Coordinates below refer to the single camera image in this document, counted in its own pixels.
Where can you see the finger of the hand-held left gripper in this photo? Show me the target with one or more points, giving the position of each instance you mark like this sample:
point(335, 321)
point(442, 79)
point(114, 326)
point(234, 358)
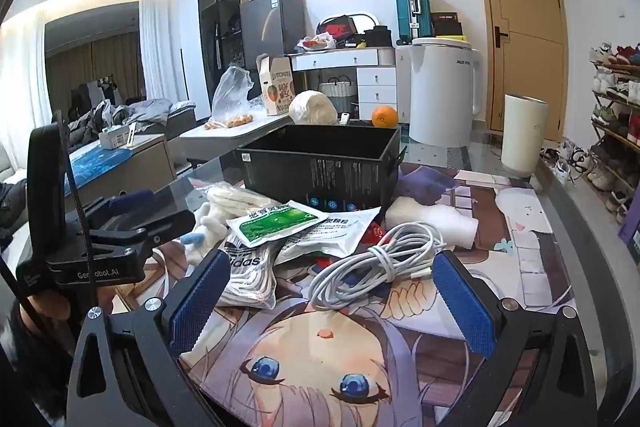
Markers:
point(127, 202)
point(160, 224)

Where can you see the white gloves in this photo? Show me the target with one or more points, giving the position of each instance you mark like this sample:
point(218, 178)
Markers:
point(225, 202)

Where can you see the black and red bag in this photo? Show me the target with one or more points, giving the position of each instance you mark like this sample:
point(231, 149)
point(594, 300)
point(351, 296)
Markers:
point(337, 28)

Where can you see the white round appliance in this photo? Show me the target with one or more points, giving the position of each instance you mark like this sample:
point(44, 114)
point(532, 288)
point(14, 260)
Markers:
point(442, 97)

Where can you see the anime printed desk mat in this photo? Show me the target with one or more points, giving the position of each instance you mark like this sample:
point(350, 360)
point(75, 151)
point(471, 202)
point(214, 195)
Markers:
point(325, 357)

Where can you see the green and white packet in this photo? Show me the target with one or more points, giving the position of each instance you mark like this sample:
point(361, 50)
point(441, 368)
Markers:
point(272, 224)

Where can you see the purple plastic stool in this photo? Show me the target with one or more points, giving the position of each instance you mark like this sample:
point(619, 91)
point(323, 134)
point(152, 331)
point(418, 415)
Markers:
point(631, 222)

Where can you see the black cardboard box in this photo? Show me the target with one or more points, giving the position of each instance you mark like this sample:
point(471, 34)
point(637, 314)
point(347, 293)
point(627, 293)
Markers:
point(325, 177)

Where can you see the bag of white laces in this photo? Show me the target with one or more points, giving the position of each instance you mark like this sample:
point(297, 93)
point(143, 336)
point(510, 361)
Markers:
point(250, 277)

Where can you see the shoes on floor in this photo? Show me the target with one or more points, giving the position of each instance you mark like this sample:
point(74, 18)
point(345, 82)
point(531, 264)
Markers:
point(570, 162)

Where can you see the white printed packet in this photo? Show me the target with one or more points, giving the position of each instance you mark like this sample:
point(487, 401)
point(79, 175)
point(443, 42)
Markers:
point(340, 232)

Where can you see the person's left forearm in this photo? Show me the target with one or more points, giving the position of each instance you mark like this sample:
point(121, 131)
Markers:
point(25, 357)

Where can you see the woven basket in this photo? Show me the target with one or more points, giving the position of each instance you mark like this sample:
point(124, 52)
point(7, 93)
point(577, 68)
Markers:
point(337, 94)

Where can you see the printed fruit carton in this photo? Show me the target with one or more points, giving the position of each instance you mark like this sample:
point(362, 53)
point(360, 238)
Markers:
point(276, 87)

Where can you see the white drawer desk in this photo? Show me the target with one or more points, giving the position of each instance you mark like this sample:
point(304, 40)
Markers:
point(370, 77)

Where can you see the bagged plate of food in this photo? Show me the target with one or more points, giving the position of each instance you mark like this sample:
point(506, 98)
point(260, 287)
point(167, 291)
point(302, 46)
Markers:
point(315, 43)

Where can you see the clear plastic bag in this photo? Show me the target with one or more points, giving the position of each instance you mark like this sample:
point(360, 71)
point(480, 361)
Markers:
point(231, 92)

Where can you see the grey low cabinet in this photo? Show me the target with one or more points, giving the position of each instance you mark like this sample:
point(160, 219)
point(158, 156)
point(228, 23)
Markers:
point(140, 167)

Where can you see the white tissue box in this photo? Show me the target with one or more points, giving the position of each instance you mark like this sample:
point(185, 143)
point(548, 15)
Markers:
point(115, 138)

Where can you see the teal suitcase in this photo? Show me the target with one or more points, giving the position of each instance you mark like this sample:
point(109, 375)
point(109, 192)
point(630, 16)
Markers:
point(412, 9)

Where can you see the grey fridge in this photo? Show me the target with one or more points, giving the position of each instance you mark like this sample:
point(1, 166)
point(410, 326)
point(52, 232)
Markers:
point(272, 24)

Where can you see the wooden door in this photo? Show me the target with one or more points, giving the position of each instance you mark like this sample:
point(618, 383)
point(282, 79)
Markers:
point(525, 32)

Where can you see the white side table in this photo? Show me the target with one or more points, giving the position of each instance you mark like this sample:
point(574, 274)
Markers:
point(235, 139)

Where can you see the white foam piece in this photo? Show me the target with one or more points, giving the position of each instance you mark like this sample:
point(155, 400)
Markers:
point(430, 217)

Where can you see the shoe rack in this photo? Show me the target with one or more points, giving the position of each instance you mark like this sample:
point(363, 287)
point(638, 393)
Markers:
point(617, 107)

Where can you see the dark wardrobe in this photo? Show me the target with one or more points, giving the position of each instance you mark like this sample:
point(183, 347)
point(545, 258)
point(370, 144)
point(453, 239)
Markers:
point(220, 7)

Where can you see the orange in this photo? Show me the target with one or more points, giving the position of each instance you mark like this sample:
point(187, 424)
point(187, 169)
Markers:
point(384, 117)

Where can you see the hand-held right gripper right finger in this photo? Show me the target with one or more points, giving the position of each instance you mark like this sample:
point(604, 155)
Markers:
point(465, 307)

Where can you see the white round bundle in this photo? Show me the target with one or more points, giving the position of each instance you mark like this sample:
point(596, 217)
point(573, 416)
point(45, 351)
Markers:
point(312, 107)

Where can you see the bed with grey bedding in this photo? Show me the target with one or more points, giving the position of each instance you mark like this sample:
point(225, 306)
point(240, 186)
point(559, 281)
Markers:
point(145, 112)

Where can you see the white cylindrical bin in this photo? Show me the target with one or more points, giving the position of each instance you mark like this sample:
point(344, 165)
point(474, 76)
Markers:
point(524, 132)

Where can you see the dark brown box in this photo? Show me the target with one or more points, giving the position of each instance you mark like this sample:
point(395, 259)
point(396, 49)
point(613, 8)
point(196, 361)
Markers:
point(447, 24)

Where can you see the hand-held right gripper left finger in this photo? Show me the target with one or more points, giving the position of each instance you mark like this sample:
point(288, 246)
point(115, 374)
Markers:
point(200, 297)

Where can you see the person's left hand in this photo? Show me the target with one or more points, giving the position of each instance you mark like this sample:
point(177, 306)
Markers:
point(50, 304)

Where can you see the small red packet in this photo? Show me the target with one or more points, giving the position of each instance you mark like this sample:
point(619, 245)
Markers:
point(372, 238)

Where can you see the white curtain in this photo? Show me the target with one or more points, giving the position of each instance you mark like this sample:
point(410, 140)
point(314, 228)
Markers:
point(160, 42)

